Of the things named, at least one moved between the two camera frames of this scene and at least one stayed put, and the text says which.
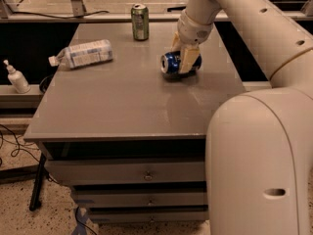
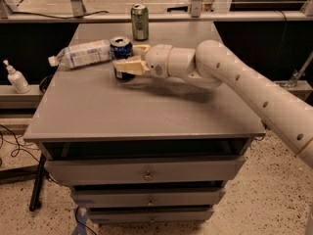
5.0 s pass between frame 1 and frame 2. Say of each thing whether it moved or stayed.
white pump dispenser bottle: stayed
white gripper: moved
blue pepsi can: moved
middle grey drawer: stayed
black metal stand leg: stayed
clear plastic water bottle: stayed
